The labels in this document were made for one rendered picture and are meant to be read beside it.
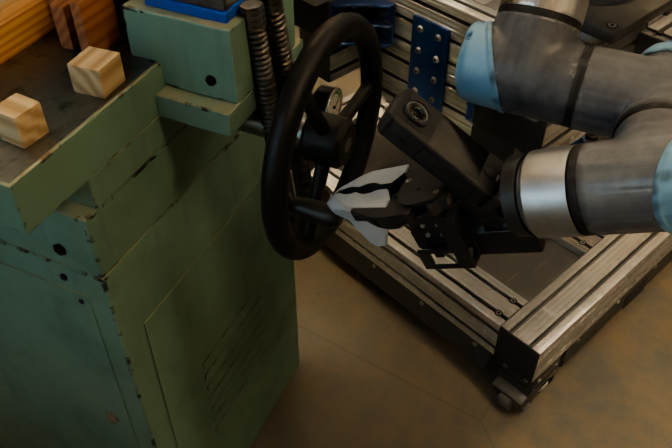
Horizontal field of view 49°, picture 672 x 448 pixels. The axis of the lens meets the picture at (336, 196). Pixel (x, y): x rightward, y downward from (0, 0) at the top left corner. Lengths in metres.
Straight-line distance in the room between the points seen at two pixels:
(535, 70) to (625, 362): 1.17
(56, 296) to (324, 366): 0.80
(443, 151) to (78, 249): 0.42
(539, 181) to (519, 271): 0.97
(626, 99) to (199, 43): 0.42
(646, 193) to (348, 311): 1.21
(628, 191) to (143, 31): 0.52
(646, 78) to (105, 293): 0.60
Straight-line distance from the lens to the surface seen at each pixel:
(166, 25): 0.81
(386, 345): 1.66
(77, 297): 0.92
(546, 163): 0.61
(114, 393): 1.07
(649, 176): 0.57
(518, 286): 1.53
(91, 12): 0.85
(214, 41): 0.78
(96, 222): 0.82
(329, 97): 1.14
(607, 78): 0.65
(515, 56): 0.66
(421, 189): 0.66
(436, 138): 0.63
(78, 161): 0.77
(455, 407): 1.59
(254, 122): 0.87
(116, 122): 0.80
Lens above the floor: 1.32
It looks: 41 degrees down
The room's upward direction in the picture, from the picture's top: straight up
